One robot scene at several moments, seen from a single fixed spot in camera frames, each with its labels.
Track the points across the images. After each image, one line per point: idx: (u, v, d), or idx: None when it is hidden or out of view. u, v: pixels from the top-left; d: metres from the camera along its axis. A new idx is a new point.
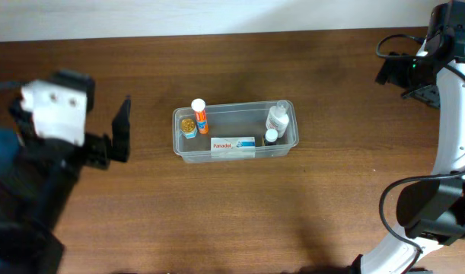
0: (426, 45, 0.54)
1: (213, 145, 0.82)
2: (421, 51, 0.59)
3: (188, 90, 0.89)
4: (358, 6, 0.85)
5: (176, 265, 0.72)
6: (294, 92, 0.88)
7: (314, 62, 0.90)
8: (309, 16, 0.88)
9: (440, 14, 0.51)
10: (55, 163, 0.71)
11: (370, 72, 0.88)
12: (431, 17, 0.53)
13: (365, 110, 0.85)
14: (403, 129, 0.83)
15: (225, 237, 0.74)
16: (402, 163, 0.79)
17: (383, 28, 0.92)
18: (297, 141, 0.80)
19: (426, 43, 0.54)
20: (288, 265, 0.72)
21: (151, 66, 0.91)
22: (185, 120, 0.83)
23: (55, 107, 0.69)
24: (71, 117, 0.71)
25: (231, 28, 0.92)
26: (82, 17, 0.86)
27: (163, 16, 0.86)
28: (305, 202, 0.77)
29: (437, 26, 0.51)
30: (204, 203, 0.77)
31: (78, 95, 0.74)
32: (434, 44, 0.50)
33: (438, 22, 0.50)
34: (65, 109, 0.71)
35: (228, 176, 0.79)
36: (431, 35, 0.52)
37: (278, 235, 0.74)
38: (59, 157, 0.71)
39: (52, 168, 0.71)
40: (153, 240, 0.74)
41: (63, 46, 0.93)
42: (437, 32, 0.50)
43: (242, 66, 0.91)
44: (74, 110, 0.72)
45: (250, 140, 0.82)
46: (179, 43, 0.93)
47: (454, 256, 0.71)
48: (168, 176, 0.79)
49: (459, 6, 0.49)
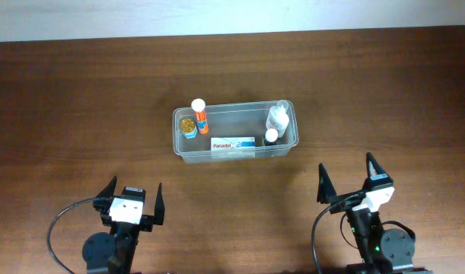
0: (358, 212, 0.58)
1: (214, 145, 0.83)
2: (362, 205, 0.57)
3: (189, 90, 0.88)
4: (356, 7, 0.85)
5: (176, 266, 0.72)
6: (294, 91, 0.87)
7: (314, 61, 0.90)
8: (309, 17, 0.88)
9: (385, 266, 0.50)
10: (111, 255, 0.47)
11: (368, 73, 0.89)
12: (402, 253, 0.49)
13: (364, 110, 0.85)
14: (402, 129, 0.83)
15: (226, 237, 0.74)
16: (402, 163, 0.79)
17: (381, 29, 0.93)
18: (297, 141, 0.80)
19: (371, 243, 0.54)
20: (289, 266, 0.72)
21: (151, 67, 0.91)
22: (185, 120, 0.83)
23: (119, 214, 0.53)
24: (134, 216, 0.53)
25: (232, 29, 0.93)
26: (82, 17, 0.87)
27: (163, 16, 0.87)
28: (305, 202, 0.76)
29: (377, 267, 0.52)
30: (204, 203, 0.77)
31: (140, 202, 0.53)
32: (356, 224, 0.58)
33: (374, 233, 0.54)
34: (128, 218, 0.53)
35: (228, 177, 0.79)
36: (375, 262, 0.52)
37: (278, 235, 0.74)
38: (123, 230, 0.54)
39: (111, 263, 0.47)
40: (152, 240, 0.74)
41: (64, 46, 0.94)
42: (366, 238, 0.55)
43: (242, 66, 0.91)
44: (137, 213, 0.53)
45: (250, 140, 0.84)
46: (179, 43, 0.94)
47: (454, 256, 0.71)
48: (168, 176, 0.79)
49: (383, 262, 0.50)
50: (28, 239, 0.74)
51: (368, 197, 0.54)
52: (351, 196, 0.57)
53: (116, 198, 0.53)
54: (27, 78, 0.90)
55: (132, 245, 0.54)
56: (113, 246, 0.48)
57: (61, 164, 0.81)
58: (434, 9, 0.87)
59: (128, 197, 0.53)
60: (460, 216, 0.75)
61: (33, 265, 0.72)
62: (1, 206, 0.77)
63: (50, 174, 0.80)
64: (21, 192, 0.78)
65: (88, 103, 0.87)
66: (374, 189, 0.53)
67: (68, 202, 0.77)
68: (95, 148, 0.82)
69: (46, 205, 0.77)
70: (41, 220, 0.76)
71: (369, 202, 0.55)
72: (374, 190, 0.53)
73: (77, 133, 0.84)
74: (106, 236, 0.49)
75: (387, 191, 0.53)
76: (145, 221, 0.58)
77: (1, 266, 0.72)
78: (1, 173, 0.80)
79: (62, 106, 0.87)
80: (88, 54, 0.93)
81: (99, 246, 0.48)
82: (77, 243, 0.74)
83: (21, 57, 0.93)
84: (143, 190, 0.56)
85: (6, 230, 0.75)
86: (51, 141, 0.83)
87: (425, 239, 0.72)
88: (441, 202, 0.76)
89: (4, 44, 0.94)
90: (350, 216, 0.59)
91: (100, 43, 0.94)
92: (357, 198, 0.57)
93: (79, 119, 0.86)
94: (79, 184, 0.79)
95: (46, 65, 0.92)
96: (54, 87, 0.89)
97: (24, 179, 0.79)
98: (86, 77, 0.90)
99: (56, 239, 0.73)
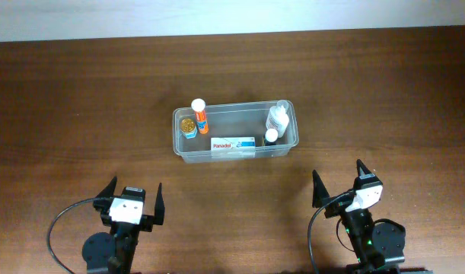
0: (351, 213, 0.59)
1: (214, 145, 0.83)
2: (353, 204, 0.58)
3: (189, 90, 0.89)
4: (356, 7, 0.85)
5: (176, 266, 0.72)
6: (294, 91, 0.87)
7: (314, 61, 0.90)
8: (309, 17, 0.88)
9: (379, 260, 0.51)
10: (111, 255, 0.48)
11: (368, 73, 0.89)
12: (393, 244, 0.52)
13: (364, 110, 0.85)
14: (402, 129, 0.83)
15: (226, 237, 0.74)
16: (402, 162, 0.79)
17: (381, 29, 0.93)
18: (297, 141, 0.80)
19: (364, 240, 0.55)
20: (289, 265, 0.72)
21: (151, 67, 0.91)
22: (185, 120, 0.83)
23: (119, 214, 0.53)
24: (134, 216, 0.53)
25: (232, 29, 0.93)
26: (82, 17, 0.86)
27: (163, 17, 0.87)
28: (305, 202, 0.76)
29: (371, 263, 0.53)
30: (204, 203, 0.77)
31: (140, 202, 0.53)
32: (350, 224, 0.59)
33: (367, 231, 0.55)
34: (128, 217, 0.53)
35: (228, 177, 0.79)
36: (369, 258, 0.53)
37: (278, 235, 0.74)
38: (123, 230, 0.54)
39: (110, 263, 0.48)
40: (152, 240, 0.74)
41: (64, 46, 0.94)
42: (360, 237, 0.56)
43: (242, 66, 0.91)
44: (137, 213, 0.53)
45: (250, 140, 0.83)
46: (179, 43, 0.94)
47: (455, 256, 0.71)
48: (168, 176, 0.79)
49: (377, 256, 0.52)
50: (28, 239, 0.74)
51: (358, 195, 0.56)
52: (342, 195, 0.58)
53: (116, 198, 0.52)
54: (27, 78, 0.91)
55: (132, 245, 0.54)
56: (113, 246, 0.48)
57: (60, 164, 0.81)
58: (434, 10, 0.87)
59: (128, 197, 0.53)
60: (460, 216, 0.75)
61: (33, 266, 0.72)
62: (1, 206, 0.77)
63: (50, 174, 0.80)
64: (21, 192, 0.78)
65: (87, 103, 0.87)
66: (363, 187, 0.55)
67: (68, 202, 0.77)
68: (95, 148, 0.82)
69: (46, 205, 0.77)
70: (41, 220, 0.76)
71: (359, 201, 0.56)
72: (364, 189, 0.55)
73: (77, 133, 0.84)
74: (105, 236, 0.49)
75: (376, 189, 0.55)
76: (146, 221, 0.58)
77: (1, 266, 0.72)
78: (1, 173, 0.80)
79: (62, 106, 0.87)
80: (88, 54, 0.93)
81: (100, 245, 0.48)
82: (77, 243, 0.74)
83: (21, 57, 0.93)
84: (143, 190, 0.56)
85: (6, 230, 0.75)
86: (50, 142, 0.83)
87: (425, 239, 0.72)
88: (441, 202, 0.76)
89: (5, 44, 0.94)
90: (343, 218, 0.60)
91: (100, 43, 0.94)
92: (348, 198, 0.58)
93: (79, 119, 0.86)
94: (79, 183, 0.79)
95: (46, 65, 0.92)
96: (54, 87, 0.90)
97: (24, 179, 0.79)
98: (85, 77, 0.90)
99: (56, 239, 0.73)
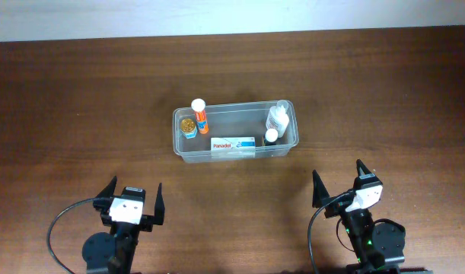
0: (351, 212, 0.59)
1: (214, 145, 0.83)
2: (353, 205, 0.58)
3: (189, 90, 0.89)
4: (356, 7, 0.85)
5: (176, 266, 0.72)
6: (294, 91, 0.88)
7: (314, 62, 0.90)
8: (309, 17, 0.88)
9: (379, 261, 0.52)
10: (110, 255, 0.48)
11: (368, 73, 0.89)
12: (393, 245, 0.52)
13: (364, 110, 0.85)
14: (402, 129, 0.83)
15: (225, 237, 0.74)
16: (402, 162, 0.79)
17: (380, 29, 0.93)
18: (297, 141, 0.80)
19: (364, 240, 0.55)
20: (289, 265, 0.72)
21: (151, 67, 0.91)
22: (185, 120, 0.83)
23: (119, 214, 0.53)
24: (134, 216, 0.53)
25: (232, 29, 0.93)
26: (82, 17, 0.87)
27: (163, 17, 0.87)
28: (305, 202, 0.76)
29: (372, 263, 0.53)
30: (204, 203, 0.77)
31: (140, 202, 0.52)
32: (349, 224, 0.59)
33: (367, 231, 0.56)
34: (128, 217, 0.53)
35: (228, 177, 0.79)
36: (370, 259, 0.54)
37: (278, 235, 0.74)
38: (123, 230, 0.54)
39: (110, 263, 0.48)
40: (152, 240, 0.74)
41: (64, 46, 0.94)
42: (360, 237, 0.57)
43: (242, 66, 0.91)
44: (137, 213, 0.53)
45: (250, 140, 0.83)
46: (179, 43, 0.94)
47: (454, 256, 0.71)
48: (168, 176, 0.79)
49: (377, 256, 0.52)
50: (28, 239, 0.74)
51: (358, 195, 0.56)
52: (342, 195, 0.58)
53: (116, 199, 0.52)
54: (27, 78, 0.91)
55: (132, 244, 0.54)
56: (112, 246, 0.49)
57: (60, 164, 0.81)
58: (433, 10, 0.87)
59: (128, 197, 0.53)
60: (460, 216, 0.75)
61: (33, 265, 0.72)
62: (1, 206, 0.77)
63: (50, 174, 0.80)
64: (21, 192, 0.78)
65: (87, 103, 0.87)
66: (363, 186, 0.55)
67: (68, 202, 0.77)
68: (94, 148, 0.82)
69: (46, 205, 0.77)
70: (41, 220, 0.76)
71: (360, 201, 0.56)
72: (364, 188, 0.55)
73: (77, 133, 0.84)
74: (105, 236, 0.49)
75: (377, 189, 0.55)
76: (145, 221, 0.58)
77: (1, 266, 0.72)
78: (1, 173, 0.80)
79: (62, 106, 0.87)
80: (88, 53, 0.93)
81: (100, 245, 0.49)
82: (77, 243, 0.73)
83: (21, 57, 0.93)
84: (143, 189, 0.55)
85: (5, 230, 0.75)
86: (51, 142, 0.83)
87: (425, 239, 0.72)
88: (441, 202, 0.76)
89: (5, 44, 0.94)
90: (343, 218, 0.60)
91: (100, 43, 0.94)
92: (348, 199, 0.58)
93: (79, 119, 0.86)
94: (79, 183, 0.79)
95: (46, 65, 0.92)
96: (54, 87, 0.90)
97: (24, 178, 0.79)
98: (85, 77, 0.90)
99: (56, 239, 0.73)
